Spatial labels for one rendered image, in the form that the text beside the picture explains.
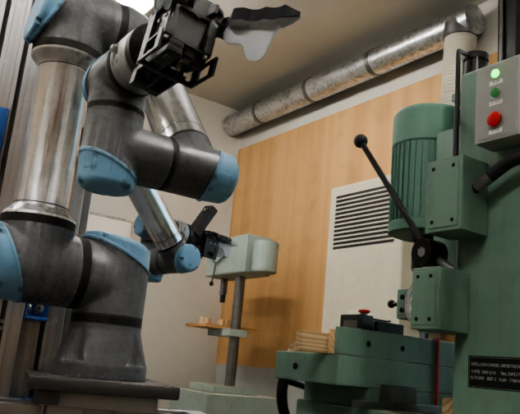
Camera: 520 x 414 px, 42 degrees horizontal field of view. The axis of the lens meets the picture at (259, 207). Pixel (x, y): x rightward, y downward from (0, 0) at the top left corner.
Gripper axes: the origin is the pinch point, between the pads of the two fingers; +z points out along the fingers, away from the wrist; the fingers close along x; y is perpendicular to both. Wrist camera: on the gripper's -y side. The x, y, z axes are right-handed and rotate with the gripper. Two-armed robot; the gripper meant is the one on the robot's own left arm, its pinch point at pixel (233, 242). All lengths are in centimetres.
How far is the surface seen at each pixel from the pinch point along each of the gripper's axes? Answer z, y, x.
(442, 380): 0, 30, 78
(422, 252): -21, 5, 83
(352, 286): 116, -4, -44
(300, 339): -36, 26, 68
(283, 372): -27, 34, 56
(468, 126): -17, -23, 88
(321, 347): -31, 27, 69
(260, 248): 111, -19, -105
